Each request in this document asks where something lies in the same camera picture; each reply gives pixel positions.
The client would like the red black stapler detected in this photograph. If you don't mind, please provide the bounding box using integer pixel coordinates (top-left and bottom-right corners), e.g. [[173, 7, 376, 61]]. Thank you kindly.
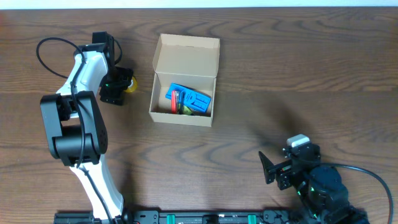
[[171, 90, 183, 114]]

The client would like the blue plastic tray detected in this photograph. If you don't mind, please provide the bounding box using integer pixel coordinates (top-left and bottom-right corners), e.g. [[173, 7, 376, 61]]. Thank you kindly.
[[165, 83, 211, 113]]

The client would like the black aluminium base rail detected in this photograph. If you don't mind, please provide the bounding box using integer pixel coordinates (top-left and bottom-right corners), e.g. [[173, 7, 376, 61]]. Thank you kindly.
[[53, 210, 296, 224]]

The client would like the yellow tape roll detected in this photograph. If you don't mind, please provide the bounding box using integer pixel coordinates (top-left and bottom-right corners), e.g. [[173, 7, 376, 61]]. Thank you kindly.
[[125, 76, 137, 93]]

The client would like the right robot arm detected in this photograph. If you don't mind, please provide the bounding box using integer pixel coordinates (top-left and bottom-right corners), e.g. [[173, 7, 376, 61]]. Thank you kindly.
[[259, 152, 369, 224]]

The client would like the left black cable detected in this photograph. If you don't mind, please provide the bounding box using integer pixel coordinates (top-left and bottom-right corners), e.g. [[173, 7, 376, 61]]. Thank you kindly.
[[35, 37, 124, 224]]

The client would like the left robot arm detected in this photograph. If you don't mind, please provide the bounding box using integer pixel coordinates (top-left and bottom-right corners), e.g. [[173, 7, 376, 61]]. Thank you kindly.
[[40, 32, 137, 223]]

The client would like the brown cardboard box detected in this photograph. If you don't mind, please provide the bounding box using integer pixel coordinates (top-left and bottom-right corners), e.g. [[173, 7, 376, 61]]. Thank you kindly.
[[149, 34, 220, 127]]

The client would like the black cable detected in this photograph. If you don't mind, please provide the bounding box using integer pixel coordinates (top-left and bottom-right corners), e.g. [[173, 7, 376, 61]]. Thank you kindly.
[[320, 162, 394, 224], [35, 37, 124, 224]]

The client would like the right black cable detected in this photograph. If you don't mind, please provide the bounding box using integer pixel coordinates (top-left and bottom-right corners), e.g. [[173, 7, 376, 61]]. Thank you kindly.
[[320, 162, 394, 224]]

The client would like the yellow highlighter marker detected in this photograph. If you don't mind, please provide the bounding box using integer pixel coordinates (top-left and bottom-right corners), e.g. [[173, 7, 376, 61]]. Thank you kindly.
[[180, 106, 194, 116]]

